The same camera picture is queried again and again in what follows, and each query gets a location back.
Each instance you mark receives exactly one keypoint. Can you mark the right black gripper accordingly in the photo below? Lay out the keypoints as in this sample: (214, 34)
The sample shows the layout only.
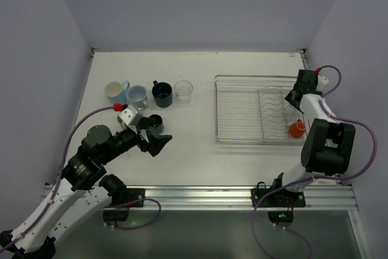
(294, 98)

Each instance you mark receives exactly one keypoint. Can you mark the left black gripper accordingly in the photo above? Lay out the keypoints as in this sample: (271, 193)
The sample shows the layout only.
(145, 140)

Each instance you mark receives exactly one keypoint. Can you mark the small dark blue cup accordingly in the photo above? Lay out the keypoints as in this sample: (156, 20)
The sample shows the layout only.
(158, 126)

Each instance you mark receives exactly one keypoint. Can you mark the orange cup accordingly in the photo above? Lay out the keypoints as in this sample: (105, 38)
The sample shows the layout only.
(297, 129)

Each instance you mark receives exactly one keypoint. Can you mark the pale grey-blue mug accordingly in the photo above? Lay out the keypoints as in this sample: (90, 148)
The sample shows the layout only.
(137, 97)

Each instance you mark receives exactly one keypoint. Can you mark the large dark blue mug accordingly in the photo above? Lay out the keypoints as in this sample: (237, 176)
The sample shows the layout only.
(162, 93)

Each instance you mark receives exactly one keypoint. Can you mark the light blue mug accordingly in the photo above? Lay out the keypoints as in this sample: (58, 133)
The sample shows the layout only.
(116, 92)

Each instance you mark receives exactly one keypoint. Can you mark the clear faceted glass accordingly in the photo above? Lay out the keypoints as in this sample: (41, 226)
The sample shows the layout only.
(183, 91)

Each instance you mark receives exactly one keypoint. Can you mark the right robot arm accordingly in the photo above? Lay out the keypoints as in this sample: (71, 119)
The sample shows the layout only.
(327, 149)

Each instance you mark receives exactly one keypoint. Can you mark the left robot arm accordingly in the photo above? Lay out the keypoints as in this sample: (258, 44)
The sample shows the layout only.
(83, 187)

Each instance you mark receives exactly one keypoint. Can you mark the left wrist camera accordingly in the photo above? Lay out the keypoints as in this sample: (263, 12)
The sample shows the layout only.
(129, 117)

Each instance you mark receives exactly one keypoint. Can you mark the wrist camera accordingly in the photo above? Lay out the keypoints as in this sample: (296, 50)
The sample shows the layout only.
(322, 82)
(129, 117)

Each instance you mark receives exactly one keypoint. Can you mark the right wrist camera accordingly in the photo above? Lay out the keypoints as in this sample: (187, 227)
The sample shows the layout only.
(322, 82)

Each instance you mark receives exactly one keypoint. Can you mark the metal wire dish rack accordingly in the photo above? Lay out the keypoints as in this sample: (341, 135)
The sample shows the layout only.
(251, 109)

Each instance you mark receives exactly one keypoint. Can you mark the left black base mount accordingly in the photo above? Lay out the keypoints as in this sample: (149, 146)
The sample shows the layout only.
(133, 196)

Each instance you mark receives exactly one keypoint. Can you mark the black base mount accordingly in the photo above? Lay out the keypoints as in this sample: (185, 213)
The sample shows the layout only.
(133, 196)
(284, 201)

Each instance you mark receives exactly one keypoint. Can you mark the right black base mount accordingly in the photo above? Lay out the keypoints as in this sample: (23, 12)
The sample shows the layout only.
(284, 201)

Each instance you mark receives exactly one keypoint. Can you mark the aluminium front rail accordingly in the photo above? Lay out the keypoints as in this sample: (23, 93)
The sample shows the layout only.
(238, 198)

